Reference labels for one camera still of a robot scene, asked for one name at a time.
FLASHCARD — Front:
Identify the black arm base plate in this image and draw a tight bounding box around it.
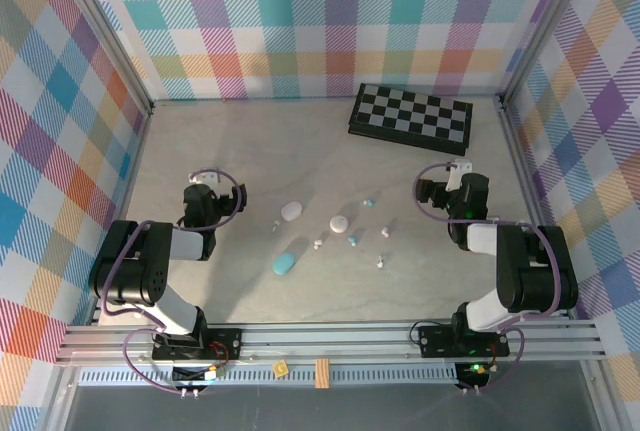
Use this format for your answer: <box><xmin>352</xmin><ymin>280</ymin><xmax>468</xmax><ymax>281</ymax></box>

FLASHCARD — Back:
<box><xmin>151</xmin><ymin>328</ymin><xmax>245</xmax><ymax>361</ymax></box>
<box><xmin>417</xmin><ymin>323</ymin><xmax>511</xmax><ymax>358</ymax></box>

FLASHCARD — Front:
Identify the aluminium frame post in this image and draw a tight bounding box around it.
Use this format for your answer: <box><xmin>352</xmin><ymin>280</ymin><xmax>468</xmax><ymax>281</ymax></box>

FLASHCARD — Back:
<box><xmin>52</xmin><ymin>0</ymin><xmax>155</xmax><ymax>117</ymax></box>
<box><xmin>498</xmin><ymin>0</ymin><xmax>601</xmax><ymax>110</ymax></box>

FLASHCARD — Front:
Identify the black controller board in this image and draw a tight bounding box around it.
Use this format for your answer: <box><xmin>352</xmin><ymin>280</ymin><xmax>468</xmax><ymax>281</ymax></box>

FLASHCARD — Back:
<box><xmin>172</xmin><ymin>364</ymin><xmax>224</xmax><ymax>388</ymax></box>
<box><xmin>455</xmin><ymin>361</ymin><xmax>490</xmax><ymax>388</ymax></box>

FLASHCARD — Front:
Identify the wide aluminium base rail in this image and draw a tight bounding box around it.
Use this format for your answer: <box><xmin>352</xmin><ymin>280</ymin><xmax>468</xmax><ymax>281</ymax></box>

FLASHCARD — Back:
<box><xmin>54</xmin><ymin>319</ymin><xmax>607</xmax><ymax>366</ymax></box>

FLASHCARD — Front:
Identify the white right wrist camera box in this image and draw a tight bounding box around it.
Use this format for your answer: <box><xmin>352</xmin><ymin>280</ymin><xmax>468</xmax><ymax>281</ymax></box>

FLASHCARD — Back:
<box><xmin>447</xmin><ymin>158</ymin><xmax>474</xmax><ymax>192</ymax></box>

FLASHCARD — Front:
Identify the grey slotted cable duct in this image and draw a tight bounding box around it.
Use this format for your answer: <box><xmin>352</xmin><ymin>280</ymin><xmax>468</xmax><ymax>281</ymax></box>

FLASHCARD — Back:
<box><xmin>78</xmin><ymin>368</ymin><xmax>464</xmax><ymax>387</ymax></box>

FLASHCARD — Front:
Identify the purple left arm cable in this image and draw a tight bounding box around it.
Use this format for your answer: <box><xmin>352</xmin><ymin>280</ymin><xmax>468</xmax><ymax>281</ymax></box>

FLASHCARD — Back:
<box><xmin>99</xmin><ymin>166</ymin><xmax>250</xmax><ymax>397</ymax></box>

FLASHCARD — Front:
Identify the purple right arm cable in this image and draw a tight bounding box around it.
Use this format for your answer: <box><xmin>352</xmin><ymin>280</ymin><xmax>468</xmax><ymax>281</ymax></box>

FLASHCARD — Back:
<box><xmin>412</xmin><ymin>162</ymin><xmax>561</xmax><ymax>396</ymax></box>

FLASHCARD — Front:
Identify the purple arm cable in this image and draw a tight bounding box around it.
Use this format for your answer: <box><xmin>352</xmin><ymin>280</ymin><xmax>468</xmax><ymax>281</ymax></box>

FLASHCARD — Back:
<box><xmin>412</xmin><ymin>162</ymin><xmax>561</xmax><ymax>396</ymax></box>
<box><xmin>99</xmin><ymin>166</ymin><xmax>250</xmax><ymax>397</ymax></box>

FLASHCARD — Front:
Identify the aluminium side rail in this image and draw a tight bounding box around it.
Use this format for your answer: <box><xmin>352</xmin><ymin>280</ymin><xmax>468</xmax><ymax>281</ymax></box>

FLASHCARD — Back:
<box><xmin>92</xmin><ymin>105</ymin><xmax>154</xmax><ymax>325</ymax></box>
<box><xmin>494</xmin><ymin>94</ymin><xmax>574</xmax><ymax>321</ymax></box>

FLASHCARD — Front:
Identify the light blue charging case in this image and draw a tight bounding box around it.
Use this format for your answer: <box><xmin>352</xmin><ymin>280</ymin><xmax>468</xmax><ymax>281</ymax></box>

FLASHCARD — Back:
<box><xmin>272</xmin><ymin>252</ymin><xmax>296</xmax><ymax>277</ymax></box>

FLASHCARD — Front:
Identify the black grey folded chessboard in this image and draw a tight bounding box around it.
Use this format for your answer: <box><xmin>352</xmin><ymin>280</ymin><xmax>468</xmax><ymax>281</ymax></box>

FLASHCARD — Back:
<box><xmin>348</xmin><ymin>82</ymin><xmax>474</xmax><ymax>156</ymax></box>

